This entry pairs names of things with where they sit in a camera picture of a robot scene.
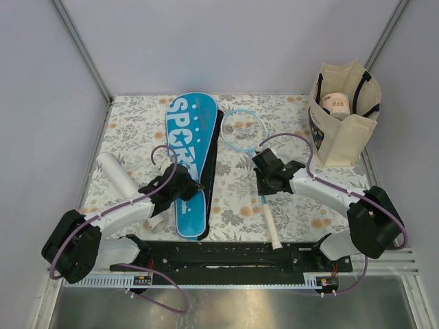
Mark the purple cable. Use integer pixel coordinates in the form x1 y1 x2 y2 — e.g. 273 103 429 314
255 132 409 295
49 144 179 280

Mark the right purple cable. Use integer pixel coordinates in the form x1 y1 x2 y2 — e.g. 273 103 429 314
255 132 409 295

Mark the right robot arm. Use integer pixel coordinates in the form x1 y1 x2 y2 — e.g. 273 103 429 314
252 149 403 271

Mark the paper roll in tote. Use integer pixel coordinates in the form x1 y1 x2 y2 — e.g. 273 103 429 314
320 93 351 119

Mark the beige canvas tote bag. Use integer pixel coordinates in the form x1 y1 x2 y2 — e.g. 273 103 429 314
307 60 381 167

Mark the floral table mat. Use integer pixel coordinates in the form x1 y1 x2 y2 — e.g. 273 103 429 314
100 95 348 242

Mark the blue racket cover bag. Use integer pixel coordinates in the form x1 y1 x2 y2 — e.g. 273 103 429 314
165 93 224 241

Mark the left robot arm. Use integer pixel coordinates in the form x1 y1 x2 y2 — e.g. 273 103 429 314
41 164 204 284

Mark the blue badminton racket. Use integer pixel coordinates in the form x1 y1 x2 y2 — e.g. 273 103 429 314
220 109 282 250

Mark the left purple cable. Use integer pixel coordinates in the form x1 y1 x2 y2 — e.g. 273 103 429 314
49 144 179 280

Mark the white shuttlecock tube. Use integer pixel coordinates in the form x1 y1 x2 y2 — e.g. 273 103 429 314
97 152 168 233

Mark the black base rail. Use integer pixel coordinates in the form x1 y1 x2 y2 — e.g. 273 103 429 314
109 239 354 287

